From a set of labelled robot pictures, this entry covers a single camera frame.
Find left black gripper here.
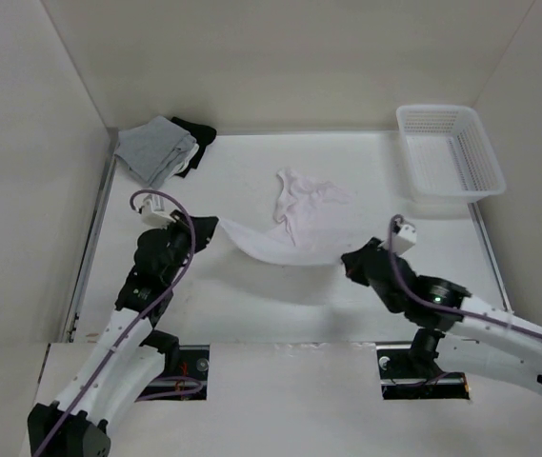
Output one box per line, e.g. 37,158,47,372
160,210,218,285

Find white tank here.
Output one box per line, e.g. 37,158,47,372
175,143,199,174
219,168,360,267

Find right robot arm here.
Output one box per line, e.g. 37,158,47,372
341,238,542,396

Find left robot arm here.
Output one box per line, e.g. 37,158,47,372
28,210,219,456

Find folded white tank top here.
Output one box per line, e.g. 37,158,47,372
175,143,199,174

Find folded grey tank top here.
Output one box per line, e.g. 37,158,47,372
115,116,196,189

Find folded black tank top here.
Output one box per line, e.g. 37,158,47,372
171,116,217,178

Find white plastic basket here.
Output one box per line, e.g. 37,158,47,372
395,105,506,205

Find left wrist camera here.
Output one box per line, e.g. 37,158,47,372
138,192,176,229

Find left metal table rail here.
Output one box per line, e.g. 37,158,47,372
61,127,118,343

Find metal table rail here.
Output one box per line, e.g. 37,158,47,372
468,203,513,312
61,127,118,343

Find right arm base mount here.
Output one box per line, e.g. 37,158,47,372
376,329,470,401

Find right metal table rail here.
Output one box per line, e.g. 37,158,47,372
468,203,513,312

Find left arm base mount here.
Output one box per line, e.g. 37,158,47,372
139,346,211,401

